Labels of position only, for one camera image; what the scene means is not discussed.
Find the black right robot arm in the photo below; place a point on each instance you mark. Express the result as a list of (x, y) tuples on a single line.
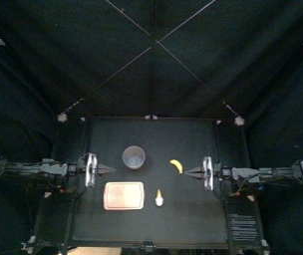
[(269, 172)]

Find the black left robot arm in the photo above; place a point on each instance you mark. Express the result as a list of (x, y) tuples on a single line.
[(29, 168)]

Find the grey bowl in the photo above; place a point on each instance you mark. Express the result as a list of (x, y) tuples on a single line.
[(134, 157)]

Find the yellow toy banana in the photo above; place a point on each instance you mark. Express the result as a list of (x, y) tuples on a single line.
[(176, 165)]

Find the pink square plate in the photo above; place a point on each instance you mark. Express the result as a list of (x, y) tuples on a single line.
[(123, 196)]

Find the white text label sticker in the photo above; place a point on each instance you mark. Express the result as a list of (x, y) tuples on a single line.
[(242, 228)]

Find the black table edge clamp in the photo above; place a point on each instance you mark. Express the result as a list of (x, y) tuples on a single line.
[(147, 247)]

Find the small metal frame bracket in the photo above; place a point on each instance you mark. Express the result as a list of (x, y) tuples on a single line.
[(151, 117)]

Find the metal frame foot bracket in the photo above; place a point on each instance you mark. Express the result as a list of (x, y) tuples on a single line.
[(265, 246), (29, 244)]

